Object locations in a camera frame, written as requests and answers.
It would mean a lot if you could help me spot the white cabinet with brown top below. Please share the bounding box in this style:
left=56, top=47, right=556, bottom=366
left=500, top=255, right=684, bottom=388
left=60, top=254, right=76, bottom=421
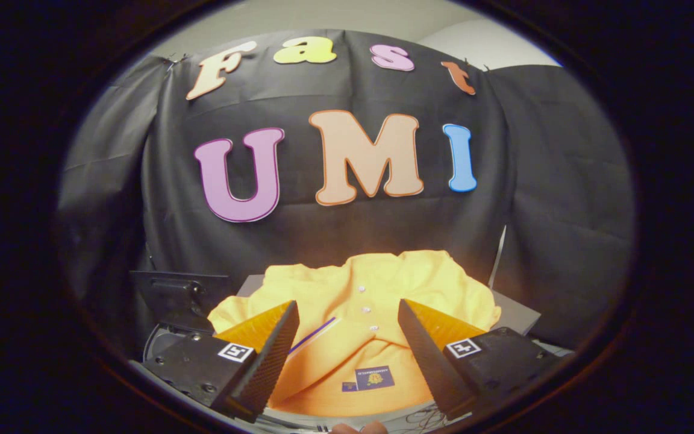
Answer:
left=236, top=274, right=542, bottom=432

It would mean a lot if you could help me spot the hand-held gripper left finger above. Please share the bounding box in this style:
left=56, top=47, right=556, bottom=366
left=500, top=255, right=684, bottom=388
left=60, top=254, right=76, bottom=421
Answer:
left=141, top=300, right=301, bottom=423

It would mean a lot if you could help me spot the yellow polo shirt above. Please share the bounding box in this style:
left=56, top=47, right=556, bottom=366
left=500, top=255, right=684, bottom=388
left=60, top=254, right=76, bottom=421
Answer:
left=207, top=250, right=502, bottom=418

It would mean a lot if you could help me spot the grey washing machine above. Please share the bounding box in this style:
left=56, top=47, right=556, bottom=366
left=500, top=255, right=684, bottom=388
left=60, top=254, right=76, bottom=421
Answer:
left=141, top=324, right=216, bottom=363

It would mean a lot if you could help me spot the black backdrop cloth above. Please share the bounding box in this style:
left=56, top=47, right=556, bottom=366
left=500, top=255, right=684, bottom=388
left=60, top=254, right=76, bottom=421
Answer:
left=58, top=29, right=636, bottom=362

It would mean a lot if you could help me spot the thin cable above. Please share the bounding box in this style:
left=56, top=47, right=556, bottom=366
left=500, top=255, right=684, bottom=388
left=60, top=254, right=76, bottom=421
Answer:
left=404, top=405, right=445, bottom=426

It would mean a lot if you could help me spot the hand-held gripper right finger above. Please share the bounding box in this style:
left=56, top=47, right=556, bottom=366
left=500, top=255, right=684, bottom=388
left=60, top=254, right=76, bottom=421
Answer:
left=396, top=299, right=560, bottom=421

